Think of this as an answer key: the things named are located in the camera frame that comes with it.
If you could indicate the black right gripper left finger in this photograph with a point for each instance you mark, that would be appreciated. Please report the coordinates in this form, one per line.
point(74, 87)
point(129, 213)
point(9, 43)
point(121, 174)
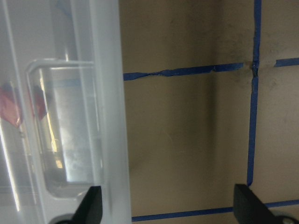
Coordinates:
point(90, 210)

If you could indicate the clear plastic box lid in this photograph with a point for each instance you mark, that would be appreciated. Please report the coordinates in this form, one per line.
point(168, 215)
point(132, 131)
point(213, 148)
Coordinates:
point(64, 59)

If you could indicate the red block under lid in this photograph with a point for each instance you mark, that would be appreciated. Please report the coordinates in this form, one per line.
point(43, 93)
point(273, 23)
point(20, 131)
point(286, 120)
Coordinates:
point(10, 107)

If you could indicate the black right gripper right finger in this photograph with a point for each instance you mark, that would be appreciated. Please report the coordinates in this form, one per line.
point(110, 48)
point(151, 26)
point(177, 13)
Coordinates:
point(248, 209)

